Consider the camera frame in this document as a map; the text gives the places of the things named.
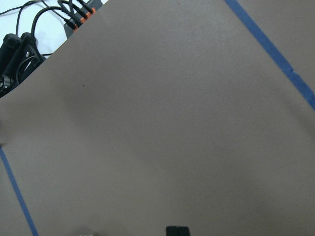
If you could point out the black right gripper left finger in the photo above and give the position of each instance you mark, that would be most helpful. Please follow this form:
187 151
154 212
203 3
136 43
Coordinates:
171 231

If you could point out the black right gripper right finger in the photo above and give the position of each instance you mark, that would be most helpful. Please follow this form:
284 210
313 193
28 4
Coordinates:
183 231

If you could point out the black device on table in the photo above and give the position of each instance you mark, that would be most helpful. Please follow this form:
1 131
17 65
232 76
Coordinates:
17 61

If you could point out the grey hub orange plugs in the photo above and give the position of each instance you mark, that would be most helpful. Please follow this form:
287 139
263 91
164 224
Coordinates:
82 14

